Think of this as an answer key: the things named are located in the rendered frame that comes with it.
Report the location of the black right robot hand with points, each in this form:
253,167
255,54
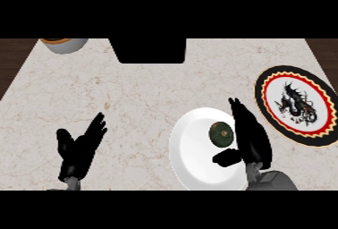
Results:
252,134

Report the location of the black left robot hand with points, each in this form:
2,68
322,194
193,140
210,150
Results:
79,149

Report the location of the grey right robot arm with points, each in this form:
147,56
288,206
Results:
269,179

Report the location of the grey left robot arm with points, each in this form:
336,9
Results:
71,184

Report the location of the dark green squash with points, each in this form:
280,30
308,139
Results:
221,134

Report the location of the plain white plate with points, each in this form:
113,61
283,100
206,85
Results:
198,155

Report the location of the black-rimmed dragon plate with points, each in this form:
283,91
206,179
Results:
297,104

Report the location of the grey bowl with orange rim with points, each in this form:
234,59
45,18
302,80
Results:
66,45

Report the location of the black box appliance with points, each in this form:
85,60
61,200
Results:
150,50

